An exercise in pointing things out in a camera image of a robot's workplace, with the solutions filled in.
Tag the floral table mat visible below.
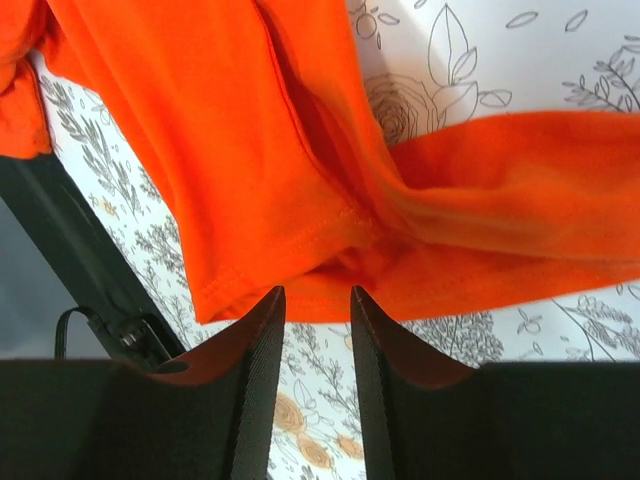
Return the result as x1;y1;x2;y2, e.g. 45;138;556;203
32;1;639;479

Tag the orange t shirt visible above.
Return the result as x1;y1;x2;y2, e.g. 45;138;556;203
1;1;639;323

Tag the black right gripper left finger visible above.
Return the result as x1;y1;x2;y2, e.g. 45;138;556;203
1;287;286;479

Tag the black front table strip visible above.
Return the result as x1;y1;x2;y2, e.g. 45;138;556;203
1;154;186;371

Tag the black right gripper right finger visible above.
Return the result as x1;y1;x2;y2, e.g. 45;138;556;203
350;287;639;479

